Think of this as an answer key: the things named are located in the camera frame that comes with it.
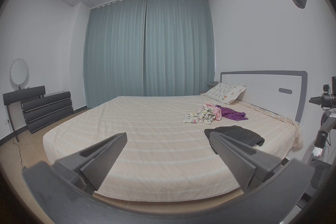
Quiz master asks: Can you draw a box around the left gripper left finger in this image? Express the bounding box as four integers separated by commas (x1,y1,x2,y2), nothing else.
52,132,128,192

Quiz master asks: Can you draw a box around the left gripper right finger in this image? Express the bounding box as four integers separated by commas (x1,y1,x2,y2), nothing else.
209,131,283,190

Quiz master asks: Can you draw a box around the black T-shirt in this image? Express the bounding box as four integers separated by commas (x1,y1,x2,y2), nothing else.
204,125,265,155

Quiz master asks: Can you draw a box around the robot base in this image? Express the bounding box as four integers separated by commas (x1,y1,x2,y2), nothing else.
296,159,334,210

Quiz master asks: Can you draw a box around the bed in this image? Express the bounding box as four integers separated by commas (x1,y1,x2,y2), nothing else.
43,71,308,202

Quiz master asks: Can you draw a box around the purple garment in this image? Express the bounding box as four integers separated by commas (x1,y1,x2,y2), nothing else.
215,105,249,122

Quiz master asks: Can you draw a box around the pink garment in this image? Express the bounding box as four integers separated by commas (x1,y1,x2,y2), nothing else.
202,103,223,121

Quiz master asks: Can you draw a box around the white printed garment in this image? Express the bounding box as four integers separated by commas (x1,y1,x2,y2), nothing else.
183,107,215,124

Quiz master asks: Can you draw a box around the white printed pillow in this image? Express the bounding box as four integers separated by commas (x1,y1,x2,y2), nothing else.
203,82,247,105

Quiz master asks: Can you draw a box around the black chest of drawers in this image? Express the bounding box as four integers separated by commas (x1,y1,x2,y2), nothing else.
20,91,74,135

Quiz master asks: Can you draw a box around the grey bedside table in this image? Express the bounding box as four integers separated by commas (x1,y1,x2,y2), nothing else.
199,81,219,95

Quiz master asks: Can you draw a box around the black dressing table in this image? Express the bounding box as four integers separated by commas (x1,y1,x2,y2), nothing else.
3,85,46,142

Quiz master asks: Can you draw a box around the blue-green curtain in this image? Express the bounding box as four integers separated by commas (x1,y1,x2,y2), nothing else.
83,0,147,108
143,0,216,97

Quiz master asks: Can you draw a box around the round white-framed mirror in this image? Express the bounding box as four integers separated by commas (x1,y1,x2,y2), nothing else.
10,58,29,90

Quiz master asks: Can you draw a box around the black cable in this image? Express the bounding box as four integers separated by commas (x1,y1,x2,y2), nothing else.
7,119,27,169

